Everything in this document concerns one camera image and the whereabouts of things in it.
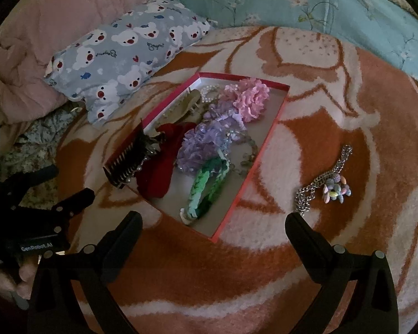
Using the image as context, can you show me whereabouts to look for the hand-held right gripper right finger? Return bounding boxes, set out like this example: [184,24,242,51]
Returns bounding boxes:
[285,212,403,334]

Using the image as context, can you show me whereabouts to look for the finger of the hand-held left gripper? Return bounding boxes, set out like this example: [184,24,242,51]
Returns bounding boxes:
[2,164,59,202]
[31,187,96,225]

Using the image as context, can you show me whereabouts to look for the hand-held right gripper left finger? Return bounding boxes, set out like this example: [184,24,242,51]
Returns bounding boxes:
[27,210,143,334]

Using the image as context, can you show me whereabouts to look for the silver chain pastel bead necklace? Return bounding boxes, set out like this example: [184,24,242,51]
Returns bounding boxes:
[295,144,353,216]

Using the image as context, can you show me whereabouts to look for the black comb hair clip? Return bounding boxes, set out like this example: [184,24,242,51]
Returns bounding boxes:
[103,118,166,189]

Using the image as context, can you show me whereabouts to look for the red velvet hair bow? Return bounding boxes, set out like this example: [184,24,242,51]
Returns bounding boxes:
[136,122,196,200]

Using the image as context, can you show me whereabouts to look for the green knitted hair band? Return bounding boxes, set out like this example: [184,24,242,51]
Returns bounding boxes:
[179,151,232,224]

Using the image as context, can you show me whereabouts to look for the red cardboard box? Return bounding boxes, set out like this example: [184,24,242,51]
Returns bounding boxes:
[103,72,291,243]

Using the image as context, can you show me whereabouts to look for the large purple scrunchie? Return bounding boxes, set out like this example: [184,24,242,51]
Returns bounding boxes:
[176,120,244,174]

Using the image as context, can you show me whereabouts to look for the person's left hand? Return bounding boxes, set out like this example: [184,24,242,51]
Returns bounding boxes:
[0,256,40,303]

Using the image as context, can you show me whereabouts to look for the grey floral cloth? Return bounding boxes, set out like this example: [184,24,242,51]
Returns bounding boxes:
[0,106,88,206]

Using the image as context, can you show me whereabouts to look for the orange white printed blanket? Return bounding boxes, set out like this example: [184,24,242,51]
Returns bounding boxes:
[54,26,418,334]

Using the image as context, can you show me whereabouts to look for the beige hair claw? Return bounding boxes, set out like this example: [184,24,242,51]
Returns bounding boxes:
[162,89,203,124]

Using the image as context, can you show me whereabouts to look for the pink scrunchie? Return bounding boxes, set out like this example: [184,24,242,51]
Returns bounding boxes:
[232,78,271,123]

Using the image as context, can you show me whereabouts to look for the small light purple scrunchie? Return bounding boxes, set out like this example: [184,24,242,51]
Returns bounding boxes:
[204,83,246,126]

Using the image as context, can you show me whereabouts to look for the pink quilt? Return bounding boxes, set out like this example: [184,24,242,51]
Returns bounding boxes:
[0,0,168,124]

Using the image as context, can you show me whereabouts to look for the grey bear print pillow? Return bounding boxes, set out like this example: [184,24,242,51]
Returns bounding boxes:
[43,0,215,125]

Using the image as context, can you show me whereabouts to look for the teal floral quilt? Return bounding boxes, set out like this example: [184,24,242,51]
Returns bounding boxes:
[160,0,418,93]

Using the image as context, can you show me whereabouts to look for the grey bead necklace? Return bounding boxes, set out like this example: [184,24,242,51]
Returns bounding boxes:
[226,130,262,175]

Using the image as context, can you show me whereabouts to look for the white pearl bracelet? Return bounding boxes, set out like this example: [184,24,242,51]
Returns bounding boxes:
[199,83,227,104]

